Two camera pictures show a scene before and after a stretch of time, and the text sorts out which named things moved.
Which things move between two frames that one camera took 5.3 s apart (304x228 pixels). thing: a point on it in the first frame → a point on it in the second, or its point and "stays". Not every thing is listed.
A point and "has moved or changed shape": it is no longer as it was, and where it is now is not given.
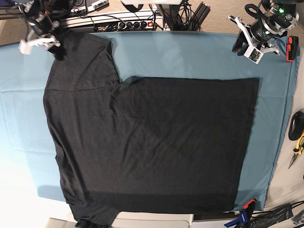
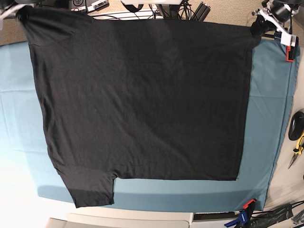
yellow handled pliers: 298,150 stays
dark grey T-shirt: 143,144 has moved or changed shape
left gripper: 44,29 → 14,8
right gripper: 257,34 → 277,14
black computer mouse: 296,128 stays
